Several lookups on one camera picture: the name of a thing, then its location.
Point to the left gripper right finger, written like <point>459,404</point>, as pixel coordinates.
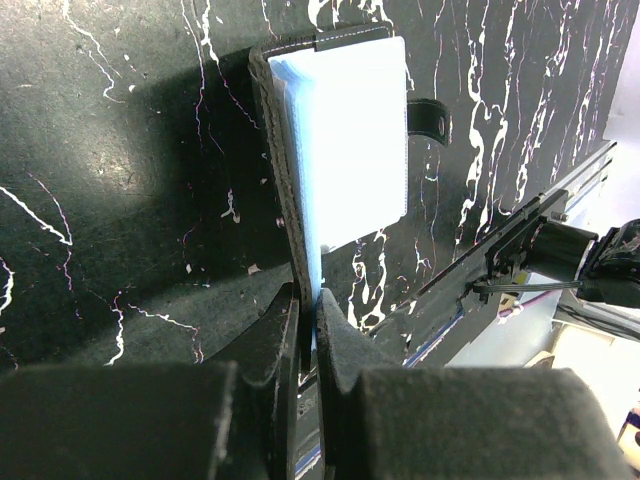
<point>380,420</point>

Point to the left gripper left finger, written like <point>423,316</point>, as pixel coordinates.
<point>231,417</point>

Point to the black leather card holder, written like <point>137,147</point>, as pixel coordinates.
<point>336,120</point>

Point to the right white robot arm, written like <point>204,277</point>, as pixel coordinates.
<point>599,270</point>

